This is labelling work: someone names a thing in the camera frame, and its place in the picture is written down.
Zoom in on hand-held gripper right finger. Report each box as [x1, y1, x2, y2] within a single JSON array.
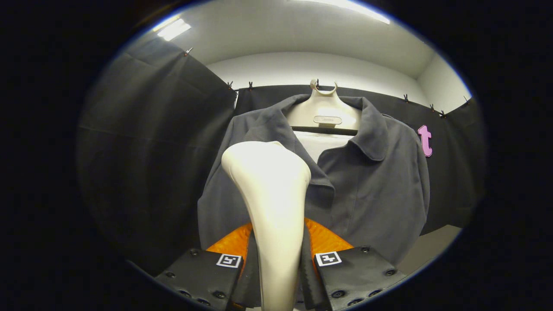
[[302, 217, 407, 311]]

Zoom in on beige garment hanger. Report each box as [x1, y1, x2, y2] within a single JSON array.
[[286, 79, 362, 162]]

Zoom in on white garment steamer head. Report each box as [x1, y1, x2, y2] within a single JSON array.
[[221, 141, 311, 311]]

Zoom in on dark grey collared shirt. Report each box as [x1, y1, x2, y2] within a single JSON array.
[[197, 94, 431, 266]]

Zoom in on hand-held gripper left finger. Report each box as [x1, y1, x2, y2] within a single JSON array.
[[155, 222, 260, 310]]

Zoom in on row of black cloth clips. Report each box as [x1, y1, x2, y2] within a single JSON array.
[[184, 47, 469, 118]]

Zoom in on grey cabinet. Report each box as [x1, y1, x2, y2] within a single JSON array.
[[395, 225, 463, 277]]

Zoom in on small ceiling light panel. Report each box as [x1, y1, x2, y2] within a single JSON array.
[[156, 18, 191, 41]]

